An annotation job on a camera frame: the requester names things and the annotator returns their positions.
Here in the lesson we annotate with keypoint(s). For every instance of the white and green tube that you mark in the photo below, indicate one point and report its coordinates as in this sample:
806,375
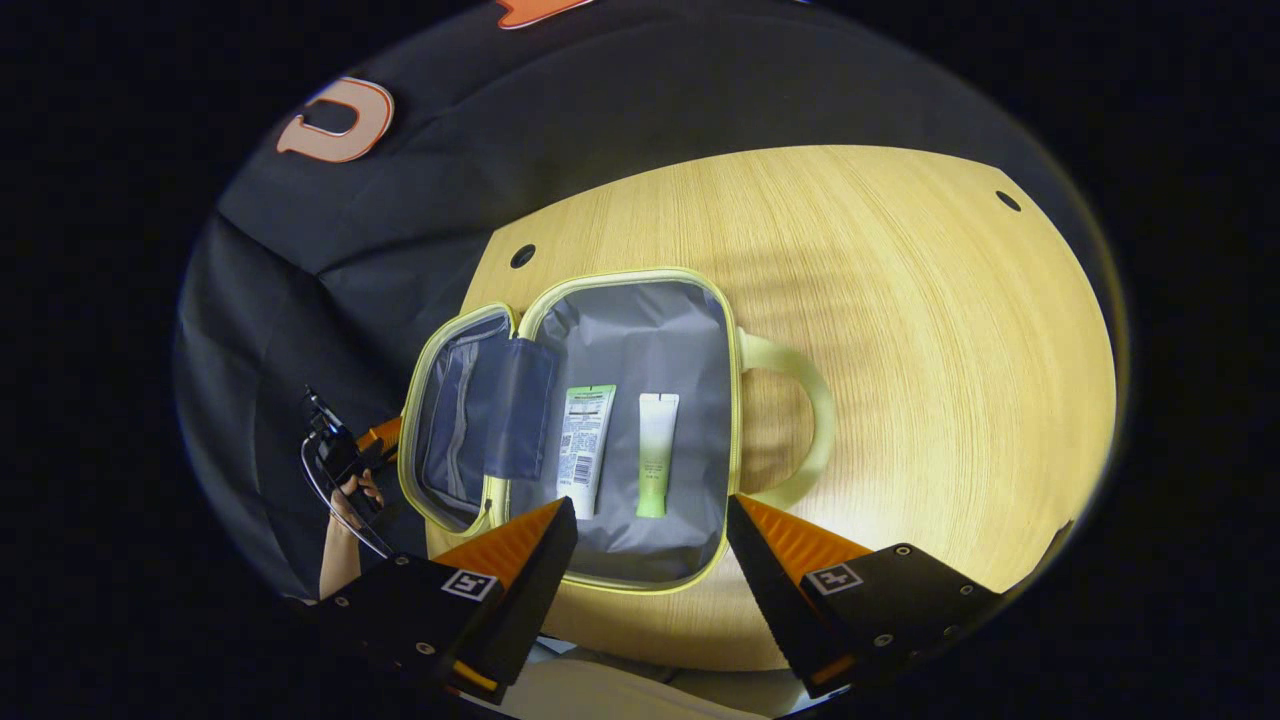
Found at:
657,450

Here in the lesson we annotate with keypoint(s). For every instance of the white tube with printed label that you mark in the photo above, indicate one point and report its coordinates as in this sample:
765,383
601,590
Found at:
586,450

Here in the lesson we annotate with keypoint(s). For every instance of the pale yellow suitcase bag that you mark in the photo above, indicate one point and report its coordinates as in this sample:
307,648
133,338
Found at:
660,340

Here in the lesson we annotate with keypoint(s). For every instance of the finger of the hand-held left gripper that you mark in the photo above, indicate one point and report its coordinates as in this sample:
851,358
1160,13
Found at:
383,435

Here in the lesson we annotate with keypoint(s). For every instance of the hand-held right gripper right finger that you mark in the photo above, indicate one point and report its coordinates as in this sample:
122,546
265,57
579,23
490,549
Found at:
770,600

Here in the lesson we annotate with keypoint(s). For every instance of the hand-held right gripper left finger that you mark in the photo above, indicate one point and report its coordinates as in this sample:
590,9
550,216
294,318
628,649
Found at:
530,600

